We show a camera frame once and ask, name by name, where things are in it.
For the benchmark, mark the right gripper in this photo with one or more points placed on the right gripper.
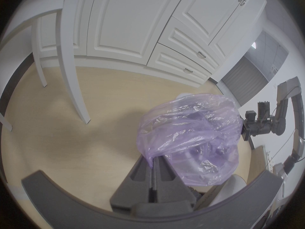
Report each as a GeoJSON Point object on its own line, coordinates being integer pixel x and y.
{"type": "Point", "coordinates": [259, 129]}

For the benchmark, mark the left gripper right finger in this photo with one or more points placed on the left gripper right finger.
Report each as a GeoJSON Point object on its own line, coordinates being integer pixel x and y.
{"type": "Point", "coordinates": [171, 189]}

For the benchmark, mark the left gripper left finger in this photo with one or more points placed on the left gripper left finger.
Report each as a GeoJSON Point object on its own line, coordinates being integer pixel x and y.
{"type": "Point", "coordinates": [133, 189]}

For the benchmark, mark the purple plastic bag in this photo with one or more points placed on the purple plastic bag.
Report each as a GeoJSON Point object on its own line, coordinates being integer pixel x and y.
{"type": "Point", "coordinates": [190, 132]}

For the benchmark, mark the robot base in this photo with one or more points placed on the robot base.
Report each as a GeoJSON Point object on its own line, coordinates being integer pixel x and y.
{"type": "Point", "coordinates": [234, 187]}

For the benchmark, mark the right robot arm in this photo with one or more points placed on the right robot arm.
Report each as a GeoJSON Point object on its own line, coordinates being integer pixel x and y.
{"type": "Point", "coordinates": [281, 118]}

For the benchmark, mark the white chair dark grey seat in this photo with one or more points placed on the white chair dark grey seat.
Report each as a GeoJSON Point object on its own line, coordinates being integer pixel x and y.
{"type": "Point", "coordinates": [69, 56]}

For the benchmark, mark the white wardrobe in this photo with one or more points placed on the white wardrobe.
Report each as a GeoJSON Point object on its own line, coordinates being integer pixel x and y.
{"type": "Point", "coordinates": [124, 20]}

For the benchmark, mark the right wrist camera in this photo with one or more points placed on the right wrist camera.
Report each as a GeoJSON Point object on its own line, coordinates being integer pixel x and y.
{"type": "Point", "coordinates": [251, 116]}

